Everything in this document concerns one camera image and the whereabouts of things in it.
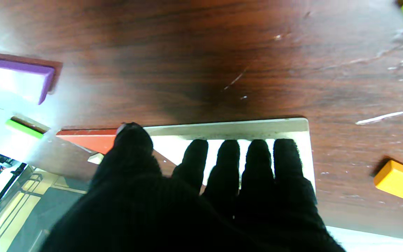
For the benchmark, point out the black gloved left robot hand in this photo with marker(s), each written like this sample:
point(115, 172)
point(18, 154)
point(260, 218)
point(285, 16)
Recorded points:
point(187, 217)

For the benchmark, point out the square wooden puzzle tray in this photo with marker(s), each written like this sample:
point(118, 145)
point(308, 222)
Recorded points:
point(222, 130)

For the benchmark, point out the large red tangram triangle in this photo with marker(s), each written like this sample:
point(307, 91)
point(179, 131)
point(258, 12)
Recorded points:
point(89, 141)

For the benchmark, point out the green tangram square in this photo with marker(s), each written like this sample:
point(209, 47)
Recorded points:
point(23, 128)

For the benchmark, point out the orange tangram parallelogram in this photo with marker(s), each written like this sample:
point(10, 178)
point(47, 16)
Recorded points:
point(399, 181)

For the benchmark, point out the purple tangram triangle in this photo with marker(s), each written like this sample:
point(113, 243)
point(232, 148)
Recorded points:
point(30, 68)

